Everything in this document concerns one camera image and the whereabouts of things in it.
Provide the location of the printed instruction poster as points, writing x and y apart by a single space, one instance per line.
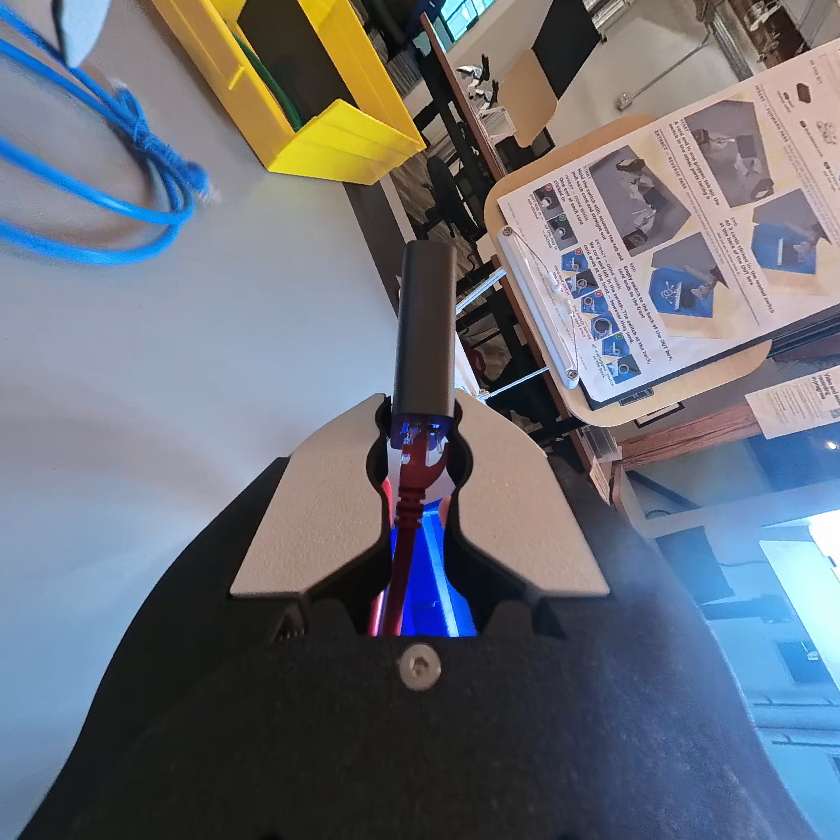
689 262

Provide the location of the white clip bar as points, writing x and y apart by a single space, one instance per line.
535 308

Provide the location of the wooden poster board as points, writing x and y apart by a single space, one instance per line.
564 148

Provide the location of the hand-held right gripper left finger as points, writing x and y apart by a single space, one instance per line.
315 518

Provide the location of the small printed paper sheet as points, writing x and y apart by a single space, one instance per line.
794 401

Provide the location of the black network switch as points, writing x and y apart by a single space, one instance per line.
425 328

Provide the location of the wooden chair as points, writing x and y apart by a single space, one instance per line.
525 98

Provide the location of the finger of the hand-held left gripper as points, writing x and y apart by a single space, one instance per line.
82 29

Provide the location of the black flat box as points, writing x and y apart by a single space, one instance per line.
308 59

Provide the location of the yellow plastic bin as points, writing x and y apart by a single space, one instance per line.
341 141

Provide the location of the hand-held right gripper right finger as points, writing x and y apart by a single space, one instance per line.
525 518

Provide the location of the blue plastic bin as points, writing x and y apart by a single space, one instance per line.
454 604

